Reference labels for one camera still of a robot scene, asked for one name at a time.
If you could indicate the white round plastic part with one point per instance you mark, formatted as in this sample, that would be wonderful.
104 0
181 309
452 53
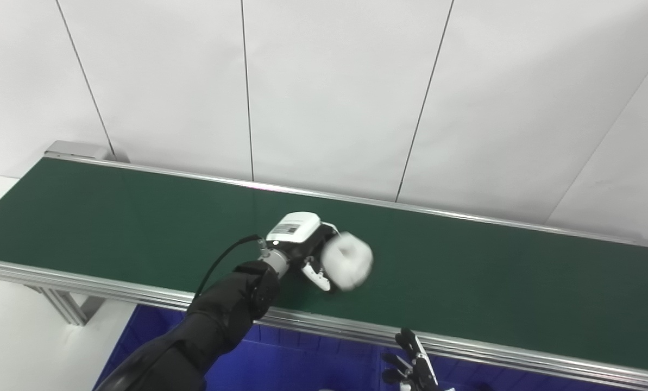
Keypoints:
348 262

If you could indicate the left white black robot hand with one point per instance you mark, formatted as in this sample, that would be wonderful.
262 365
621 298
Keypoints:
297 233

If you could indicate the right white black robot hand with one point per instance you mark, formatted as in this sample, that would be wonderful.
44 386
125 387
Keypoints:
417 372

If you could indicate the grey conveyor end housing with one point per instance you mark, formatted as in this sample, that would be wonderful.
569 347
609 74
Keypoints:
79 149

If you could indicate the blue plastic bin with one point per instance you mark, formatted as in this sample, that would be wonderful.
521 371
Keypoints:
280 364
508 380

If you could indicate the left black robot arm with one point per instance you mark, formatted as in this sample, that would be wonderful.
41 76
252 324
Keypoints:
209 326

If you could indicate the aluminium conveyor support leg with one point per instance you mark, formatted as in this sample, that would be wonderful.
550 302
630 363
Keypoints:
65 304

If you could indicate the green conveyor belt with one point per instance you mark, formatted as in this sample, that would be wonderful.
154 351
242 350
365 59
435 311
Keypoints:
139 228

